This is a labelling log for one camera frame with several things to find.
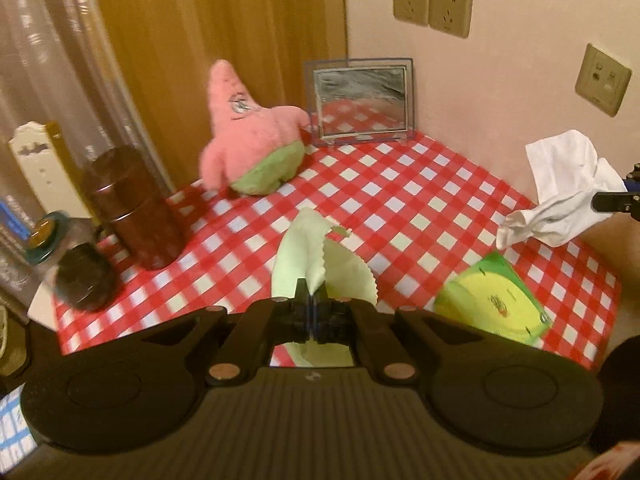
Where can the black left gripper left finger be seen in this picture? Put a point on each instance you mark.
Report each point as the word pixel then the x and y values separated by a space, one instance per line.
pixel 250 337

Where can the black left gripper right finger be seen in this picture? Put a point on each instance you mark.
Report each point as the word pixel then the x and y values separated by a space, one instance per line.
pixel 367 333

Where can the glass jar dark contents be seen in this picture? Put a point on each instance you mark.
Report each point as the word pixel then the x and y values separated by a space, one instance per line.
pixel 63 252

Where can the single wall outlet plate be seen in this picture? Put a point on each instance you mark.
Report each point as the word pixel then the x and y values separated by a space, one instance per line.
pixel 602 80

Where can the pink star plush toy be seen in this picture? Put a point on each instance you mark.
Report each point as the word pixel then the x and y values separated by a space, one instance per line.
pixel 255 149

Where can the grey sheer curtain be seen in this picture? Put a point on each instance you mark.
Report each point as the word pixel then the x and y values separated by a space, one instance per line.
pixel 57 65

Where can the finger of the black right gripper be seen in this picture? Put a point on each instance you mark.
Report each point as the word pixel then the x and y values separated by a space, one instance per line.
pixel 612 202

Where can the red checkered tablecloth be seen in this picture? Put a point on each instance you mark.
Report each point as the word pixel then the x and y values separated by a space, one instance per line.
pixel 417 213

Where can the light green cleaning cloth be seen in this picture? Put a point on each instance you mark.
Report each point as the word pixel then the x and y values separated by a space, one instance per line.
pixel 307 252

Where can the blue checkered cloth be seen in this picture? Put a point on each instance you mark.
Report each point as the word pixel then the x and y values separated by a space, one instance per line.
pixel 16 440

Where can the white wooden holder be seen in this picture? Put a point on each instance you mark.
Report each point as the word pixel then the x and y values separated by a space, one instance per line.
pixel 49 168

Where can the brown curtain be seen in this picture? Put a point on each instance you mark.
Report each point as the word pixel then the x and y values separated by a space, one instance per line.
pixel 164 49

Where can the double wall socket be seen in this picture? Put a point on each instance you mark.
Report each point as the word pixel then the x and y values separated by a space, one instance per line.
pixel 450 16

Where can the brown cylindrical canister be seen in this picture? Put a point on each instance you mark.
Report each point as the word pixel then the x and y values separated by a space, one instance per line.
pixel 129 202

